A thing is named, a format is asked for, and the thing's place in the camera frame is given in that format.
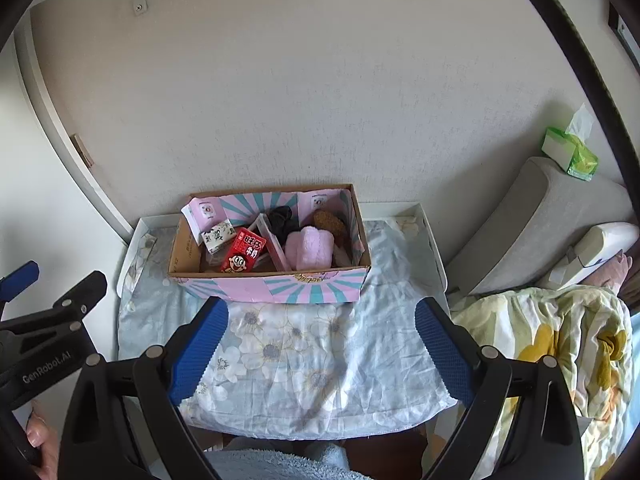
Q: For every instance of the floral blue cloth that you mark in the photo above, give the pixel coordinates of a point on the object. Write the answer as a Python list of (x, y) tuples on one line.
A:
[(300, 350)]

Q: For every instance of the white door frame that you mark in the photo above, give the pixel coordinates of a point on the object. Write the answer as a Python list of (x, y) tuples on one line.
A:
[(57, 125)]

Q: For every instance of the pink pillow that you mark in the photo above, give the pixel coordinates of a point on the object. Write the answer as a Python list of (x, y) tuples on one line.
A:
[(607, 272)]

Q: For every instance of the person's left hand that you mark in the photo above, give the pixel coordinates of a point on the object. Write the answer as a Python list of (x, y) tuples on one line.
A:
[(40, 435)]

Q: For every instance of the white pillow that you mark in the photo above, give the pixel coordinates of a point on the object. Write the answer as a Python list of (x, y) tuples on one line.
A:
[(600, 242)]

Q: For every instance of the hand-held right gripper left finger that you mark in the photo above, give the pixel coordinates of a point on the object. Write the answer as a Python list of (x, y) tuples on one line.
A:
[(200, 350)]

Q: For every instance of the pink striped cardboard box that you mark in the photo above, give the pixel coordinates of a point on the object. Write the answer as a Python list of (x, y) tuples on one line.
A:
[(300, 290)]

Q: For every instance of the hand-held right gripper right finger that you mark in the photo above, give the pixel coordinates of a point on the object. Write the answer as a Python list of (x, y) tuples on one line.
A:
[(445, 350)]

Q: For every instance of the pink fuzzy sock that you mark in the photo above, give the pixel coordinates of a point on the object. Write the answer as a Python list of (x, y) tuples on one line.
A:
[(310, 250)]

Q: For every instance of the red milk carton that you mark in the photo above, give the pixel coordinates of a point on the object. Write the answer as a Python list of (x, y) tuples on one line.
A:
[(242, 252)]

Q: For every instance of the brown plush toy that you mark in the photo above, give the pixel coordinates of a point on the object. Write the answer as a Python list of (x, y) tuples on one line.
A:
[(330, 222)]

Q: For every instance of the floral yellow blanket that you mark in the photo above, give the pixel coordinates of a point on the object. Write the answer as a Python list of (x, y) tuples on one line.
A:
[(550, 325)]

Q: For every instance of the grey headboard cushion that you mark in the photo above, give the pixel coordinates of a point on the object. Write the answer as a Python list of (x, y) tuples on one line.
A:
[(530, 230)]

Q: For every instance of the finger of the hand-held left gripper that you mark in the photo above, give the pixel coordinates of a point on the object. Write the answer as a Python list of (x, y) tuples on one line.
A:
[(20, 277), (80, 292)]

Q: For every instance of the white desktop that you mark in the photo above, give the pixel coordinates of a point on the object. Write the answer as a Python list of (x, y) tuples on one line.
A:
[(150, 221)]

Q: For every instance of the white printed tissue pack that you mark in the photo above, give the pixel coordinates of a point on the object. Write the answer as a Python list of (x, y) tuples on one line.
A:
[(218, 236)]

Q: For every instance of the green tissue pack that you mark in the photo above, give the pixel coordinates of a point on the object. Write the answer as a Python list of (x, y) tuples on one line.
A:
[(565, 152)]

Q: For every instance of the black scrunchie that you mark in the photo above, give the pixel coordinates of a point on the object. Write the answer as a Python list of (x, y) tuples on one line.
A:
[(282, 220)]

